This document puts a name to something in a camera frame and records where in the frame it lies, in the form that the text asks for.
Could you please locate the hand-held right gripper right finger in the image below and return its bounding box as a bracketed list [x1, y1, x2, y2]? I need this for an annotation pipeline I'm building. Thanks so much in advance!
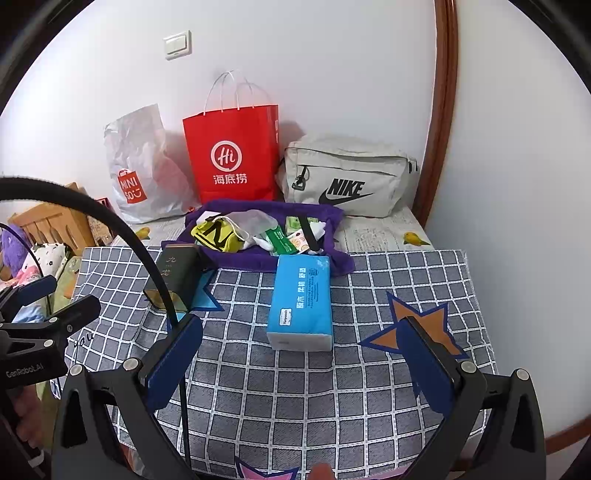
[397, 316, 546, 480]

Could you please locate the clear plastic bag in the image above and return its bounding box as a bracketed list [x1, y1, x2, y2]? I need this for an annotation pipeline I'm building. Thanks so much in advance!
[230, 209, 278, 234]

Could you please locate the wooden headboard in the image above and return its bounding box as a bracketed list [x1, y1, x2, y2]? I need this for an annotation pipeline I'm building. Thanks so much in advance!
[8, 182, 112, 251]

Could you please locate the black strap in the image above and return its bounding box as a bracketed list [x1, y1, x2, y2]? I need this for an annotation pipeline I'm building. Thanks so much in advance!
[300, 215, 322, 255]

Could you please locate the person's left hand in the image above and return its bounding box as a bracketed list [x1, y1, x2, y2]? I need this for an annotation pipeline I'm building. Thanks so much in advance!
[8, 384, 48, 449]

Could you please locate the brown wooden door frame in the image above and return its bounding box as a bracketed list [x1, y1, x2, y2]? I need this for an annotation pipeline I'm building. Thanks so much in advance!
[412, 0, 591, 444]

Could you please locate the white sachet with orange print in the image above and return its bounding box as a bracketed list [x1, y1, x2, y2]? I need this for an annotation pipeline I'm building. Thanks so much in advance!
[288, 230, 313, 254]

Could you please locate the blue tissue pack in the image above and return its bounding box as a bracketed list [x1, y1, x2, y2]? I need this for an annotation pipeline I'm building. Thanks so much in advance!
[266, 253, 334, 353]

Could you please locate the purple towel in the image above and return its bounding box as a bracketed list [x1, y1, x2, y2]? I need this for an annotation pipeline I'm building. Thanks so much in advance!
[177, 199, 356, 277]

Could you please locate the white plastic shopping bag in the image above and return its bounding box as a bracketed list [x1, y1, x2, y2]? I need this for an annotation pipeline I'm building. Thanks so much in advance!
[103, 103, 200, 225]

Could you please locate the red paper shopping bag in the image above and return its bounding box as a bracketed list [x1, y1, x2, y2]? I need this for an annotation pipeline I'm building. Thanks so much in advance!
[182, 69, 280, 204]

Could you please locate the white wall light switch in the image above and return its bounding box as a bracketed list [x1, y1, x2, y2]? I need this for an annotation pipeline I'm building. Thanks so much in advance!
[163, 30, 192, 60]

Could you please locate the brown cardboard box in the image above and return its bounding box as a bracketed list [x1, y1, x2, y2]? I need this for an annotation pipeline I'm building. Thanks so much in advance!
[87, 197, 117, 246]

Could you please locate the beige waist bag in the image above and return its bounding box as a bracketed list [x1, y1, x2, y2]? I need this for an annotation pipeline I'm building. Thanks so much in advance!
[276, 134, 421, 218]

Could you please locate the floral cloth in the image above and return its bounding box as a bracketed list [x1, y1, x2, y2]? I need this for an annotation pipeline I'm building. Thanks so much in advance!
[27, 242, 85, 283]

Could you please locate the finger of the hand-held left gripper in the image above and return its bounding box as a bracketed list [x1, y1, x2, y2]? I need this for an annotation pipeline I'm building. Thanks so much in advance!
[43, 295, 102, 334]
[0, 275, 57, 315]

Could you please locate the green packet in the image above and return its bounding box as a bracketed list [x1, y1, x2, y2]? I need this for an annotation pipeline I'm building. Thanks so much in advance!
[265, 228, 297, 255]

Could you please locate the grey checked tablecloth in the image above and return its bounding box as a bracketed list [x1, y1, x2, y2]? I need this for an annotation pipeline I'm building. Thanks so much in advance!
[64, 246, 498, 480]

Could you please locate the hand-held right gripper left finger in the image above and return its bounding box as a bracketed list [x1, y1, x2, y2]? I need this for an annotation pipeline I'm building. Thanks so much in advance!
[51, 314, 204, 480]

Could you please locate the yellow black pouch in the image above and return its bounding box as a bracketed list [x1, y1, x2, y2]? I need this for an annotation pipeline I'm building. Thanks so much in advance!
[191, 219, 248, 254]

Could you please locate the purple plush toy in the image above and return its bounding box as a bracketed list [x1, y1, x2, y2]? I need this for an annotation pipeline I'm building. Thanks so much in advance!
[0, 223, 34, 278]

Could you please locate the dark green tin box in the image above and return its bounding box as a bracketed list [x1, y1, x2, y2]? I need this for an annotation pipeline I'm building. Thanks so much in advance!
[143, 244, 213, 311]

